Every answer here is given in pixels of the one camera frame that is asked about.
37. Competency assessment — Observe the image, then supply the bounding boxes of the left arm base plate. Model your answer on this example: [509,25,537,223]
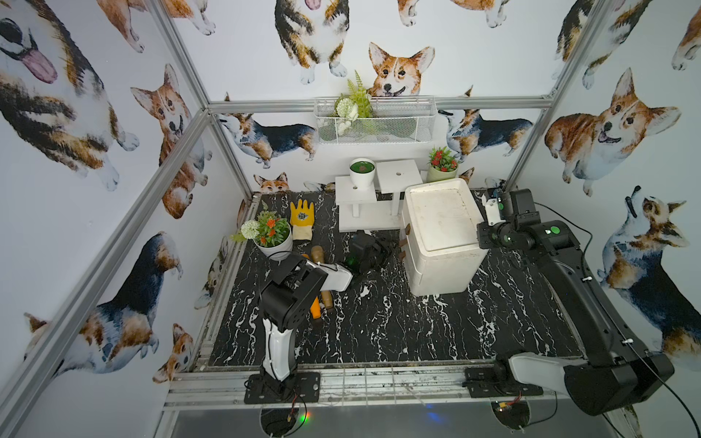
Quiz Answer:
[244,372,321,405]

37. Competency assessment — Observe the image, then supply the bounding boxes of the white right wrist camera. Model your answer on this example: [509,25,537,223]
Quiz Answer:
[482,195,505,226]

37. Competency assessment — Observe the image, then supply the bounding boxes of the green fern white flowers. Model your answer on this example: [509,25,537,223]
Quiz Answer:
[333,70,374,136]

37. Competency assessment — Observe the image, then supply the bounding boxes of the orange microphone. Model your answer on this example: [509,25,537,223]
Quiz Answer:
[310,297,321,320]

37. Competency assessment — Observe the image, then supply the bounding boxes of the red flower pot plant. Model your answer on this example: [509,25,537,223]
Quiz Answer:
[426,147,458,183]

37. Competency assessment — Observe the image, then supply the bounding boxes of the white wire wall basket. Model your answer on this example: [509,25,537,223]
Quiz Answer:
[314,96,437,144]

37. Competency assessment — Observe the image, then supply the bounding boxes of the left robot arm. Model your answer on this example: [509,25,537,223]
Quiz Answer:
[258,231,392,383]

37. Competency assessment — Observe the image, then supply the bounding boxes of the gold brown microphone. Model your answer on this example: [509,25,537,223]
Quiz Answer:
[309,245,335,313]

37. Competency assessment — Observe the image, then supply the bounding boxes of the yellow work glove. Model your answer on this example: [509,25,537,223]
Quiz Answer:
[290,199,315,241]

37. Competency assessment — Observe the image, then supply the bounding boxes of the white drawer cabinet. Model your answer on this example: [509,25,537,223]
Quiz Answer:
[400,178,487,297]

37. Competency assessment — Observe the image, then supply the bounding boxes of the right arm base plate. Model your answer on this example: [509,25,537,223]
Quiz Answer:
[462,363,544,399]

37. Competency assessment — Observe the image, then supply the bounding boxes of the white cup green top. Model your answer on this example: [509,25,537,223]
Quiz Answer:
[349,158,376,190]

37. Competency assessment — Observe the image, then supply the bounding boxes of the white stepped display stand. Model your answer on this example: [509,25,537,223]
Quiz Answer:
[335,160,423,233]

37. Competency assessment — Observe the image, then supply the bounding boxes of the orange flower white pot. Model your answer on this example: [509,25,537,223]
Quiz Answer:
[229,203,293,262]

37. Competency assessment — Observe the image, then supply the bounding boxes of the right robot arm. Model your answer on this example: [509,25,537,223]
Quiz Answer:
[476,189,675,416]

